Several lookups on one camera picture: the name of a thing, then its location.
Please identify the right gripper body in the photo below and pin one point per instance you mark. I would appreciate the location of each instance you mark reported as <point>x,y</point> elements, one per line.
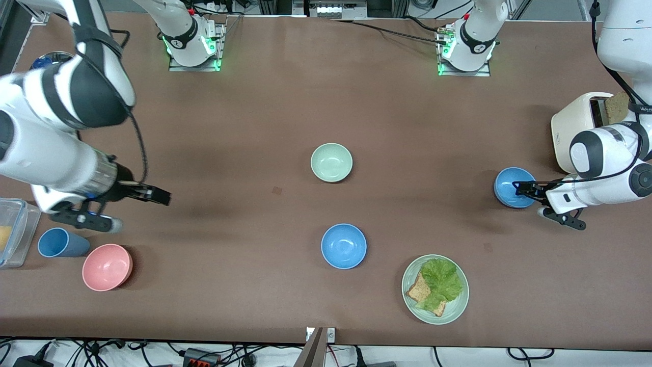
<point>125,189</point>

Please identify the blue bowl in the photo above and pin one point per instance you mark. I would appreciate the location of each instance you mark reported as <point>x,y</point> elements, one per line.
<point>344,246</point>
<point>507,186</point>

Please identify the light green bowl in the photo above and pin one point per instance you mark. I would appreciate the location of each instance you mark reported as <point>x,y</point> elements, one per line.
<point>331,162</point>

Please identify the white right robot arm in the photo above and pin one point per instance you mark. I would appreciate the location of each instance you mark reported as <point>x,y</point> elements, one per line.
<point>76,97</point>

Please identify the pink bowl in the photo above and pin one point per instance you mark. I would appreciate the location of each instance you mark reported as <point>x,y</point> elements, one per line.
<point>107,267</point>

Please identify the white toaster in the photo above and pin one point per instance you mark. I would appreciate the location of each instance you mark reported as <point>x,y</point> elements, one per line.
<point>573,122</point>

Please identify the blue plastic cup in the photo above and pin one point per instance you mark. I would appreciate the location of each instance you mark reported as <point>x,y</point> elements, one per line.
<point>53,242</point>

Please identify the brown bread slice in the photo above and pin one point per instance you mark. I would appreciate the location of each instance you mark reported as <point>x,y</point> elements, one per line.
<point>616,108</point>

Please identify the clear plastic food container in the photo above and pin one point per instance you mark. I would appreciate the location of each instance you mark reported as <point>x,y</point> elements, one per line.
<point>23,224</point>

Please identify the brown tape patch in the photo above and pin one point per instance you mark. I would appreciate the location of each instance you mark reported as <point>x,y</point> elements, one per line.
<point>276,190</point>

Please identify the green lettuce leaf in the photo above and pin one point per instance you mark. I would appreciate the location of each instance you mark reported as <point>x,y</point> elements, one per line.
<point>443,280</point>

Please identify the yellow food item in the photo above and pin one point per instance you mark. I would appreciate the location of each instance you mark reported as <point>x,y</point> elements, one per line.
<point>4,238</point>

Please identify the light green plate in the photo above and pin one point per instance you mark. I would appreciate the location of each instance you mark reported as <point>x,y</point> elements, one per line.
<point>456,308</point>

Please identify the toasted bread slice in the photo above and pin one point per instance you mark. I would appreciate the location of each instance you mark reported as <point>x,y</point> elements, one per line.
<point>418,291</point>

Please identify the black red power strip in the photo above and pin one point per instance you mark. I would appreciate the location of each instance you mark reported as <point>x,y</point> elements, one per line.
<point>201,359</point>

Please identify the black power adapter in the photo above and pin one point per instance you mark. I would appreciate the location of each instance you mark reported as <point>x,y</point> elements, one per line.
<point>30,363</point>

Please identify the grey control box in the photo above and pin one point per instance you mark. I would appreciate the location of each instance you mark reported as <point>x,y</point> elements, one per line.
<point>326,7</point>

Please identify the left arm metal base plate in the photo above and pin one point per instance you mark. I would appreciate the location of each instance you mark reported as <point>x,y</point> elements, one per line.
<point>481,73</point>

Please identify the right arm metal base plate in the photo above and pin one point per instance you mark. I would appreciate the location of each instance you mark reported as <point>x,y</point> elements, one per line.
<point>196,69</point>

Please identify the grey metal bracket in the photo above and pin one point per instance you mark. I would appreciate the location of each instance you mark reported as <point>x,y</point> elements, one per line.
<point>313,351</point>

